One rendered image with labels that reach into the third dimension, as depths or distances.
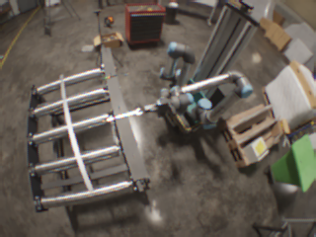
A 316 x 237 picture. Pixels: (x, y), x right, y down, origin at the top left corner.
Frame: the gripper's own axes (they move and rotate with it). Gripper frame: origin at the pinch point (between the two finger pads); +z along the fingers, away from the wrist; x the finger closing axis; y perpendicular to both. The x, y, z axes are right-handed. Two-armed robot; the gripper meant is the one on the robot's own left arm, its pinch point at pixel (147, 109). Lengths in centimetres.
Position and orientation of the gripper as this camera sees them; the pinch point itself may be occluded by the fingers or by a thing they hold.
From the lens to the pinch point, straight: 95.5
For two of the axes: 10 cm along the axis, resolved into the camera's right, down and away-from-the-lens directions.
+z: -9.3, 2.6, -2.7
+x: 1.3, -4.4, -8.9
